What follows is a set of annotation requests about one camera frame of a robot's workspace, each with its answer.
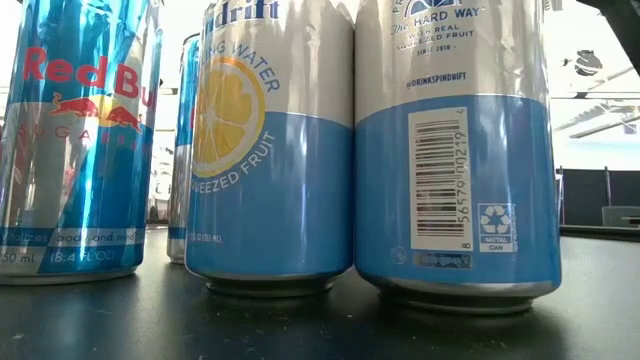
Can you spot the grey box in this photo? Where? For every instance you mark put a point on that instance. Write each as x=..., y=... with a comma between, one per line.
x=620, y=216

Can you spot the black table frame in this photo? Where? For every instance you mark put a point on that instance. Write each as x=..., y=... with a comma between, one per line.
x=600, y=233

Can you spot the black room divider panel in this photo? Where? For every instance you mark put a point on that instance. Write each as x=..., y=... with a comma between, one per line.
x=585, y=195

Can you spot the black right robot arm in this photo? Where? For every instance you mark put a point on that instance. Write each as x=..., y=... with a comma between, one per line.
x=625, y=25

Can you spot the dark round ceiling fixture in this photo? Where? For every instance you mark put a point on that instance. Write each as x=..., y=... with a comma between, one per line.
x=588, y=62

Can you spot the blue silver Red Bull can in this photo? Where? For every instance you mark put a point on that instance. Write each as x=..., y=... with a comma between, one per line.
x=75, y=175
x=184, y=125

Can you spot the blue white Spindrift can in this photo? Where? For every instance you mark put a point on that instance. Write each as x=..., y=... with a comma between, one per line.
x=270, y=200
x=510, y=175

